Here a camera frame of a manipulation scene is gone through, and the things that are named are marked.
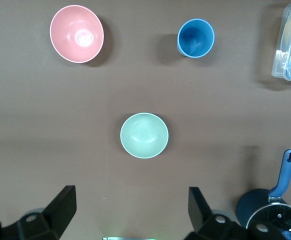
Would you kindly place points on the brown table cover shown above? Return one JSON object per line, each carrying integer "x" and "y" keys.
{"x": 60, "y": 125}

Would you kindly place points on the dark blue saucepan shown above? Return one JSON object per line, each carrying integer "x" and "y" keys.
{"x": 250, "y": 202}

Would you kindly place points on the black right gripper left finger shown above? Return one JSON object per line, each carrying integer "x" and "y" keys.
{"x": 35, "y": 225}

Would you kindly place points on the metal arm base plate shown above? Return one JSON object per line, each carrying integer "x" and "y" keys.
{"x": 130, "y": 238}

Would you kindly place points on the clear plastic container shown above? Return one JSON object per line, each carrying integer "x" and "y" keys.
{"x": 280, "y": 62}

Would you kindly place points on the blue cup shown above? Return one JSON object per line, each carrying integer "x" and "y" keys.
{"x": 195, "y": 37}

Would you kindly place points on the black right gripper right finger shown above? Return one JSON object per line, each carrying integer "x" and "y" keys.
{"x": 210, "y": 227}

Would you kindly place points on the pink bowl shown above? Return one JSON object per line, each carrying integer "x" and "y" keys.
{"x": 76, "y": 35}

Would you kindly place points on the pale green bowl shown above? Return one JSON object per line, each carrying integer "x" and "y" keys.
{"x": 144, "y": 135}

